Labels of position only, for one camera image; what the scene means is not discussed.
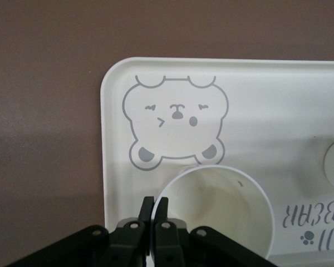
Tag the white bear print tray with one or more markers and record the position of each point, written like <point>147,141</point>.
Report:
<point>253,97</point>

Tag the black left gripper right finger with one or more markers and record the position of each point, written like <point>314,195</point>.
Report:
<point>168,242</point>

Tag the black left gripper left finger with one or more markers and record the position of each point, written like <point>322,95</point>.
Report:
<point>133,242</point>

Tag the paper cup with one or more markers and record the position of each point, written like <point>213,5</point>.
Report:
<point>211,200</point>

